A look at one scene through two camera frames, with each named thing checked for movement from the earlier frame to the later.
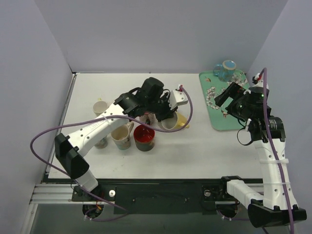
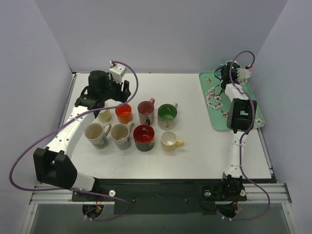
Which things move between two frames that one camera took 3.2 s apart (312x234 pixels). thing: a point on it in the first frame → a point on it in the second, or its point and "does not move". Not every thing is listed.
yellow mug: [178, 121] → [168, 141]
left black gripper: [165, 113] → [122, 90]
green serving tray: [221, 119] does not move
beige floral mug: [121, 136] does not move
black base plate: [191, 196] does not move
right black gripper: [234, 92] → [227, 73]
